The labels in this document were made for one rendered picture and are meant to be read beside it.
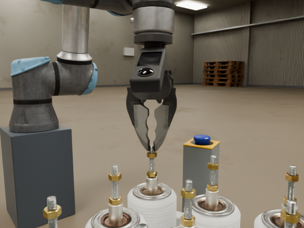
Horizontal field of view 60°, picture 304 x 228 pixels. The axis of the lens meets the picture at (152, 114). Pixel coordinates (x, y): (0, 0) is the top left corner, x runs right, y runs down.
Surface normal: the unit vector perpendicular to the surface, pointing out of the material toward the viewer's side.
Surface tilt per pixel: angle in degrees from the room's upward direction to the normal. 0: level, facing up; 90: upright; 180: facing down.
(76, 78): 102
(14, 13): 90
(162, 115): 90
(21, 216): 90
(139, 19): 90
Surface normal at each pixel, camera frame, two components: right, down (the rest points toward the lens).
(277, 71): -0.78, 0.09
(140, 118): -0.15, 0.15
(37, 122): 0.51, -0.18
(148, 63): -0.10, -0.79
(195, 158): -0.48, 0.13
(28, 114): 0.15, -0.16
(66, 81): 0.53, 0.27
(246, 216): 0.00, -0.99
